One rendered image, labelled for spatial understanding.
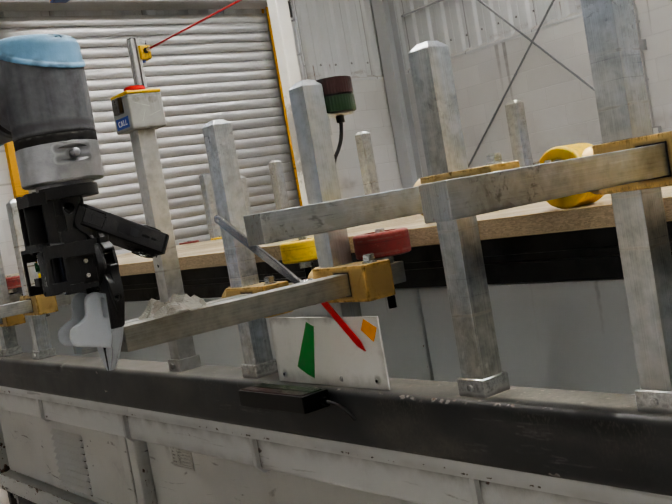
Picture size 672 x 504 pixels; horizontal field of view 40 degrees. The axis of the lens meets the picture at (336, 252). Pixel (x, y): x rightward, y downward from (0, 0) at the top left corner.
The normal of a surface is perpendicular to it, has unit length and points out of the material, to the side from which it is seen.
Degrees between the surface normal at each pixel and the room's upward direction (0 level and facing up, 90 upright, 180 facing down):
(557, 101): 90
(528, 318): 90
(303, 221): 90
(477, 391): 90
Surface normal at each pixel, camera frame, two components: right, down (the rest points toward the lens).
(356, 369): -0.77, 0.17
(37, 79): 0.16, 0.03
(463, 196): 0.61, -0.07
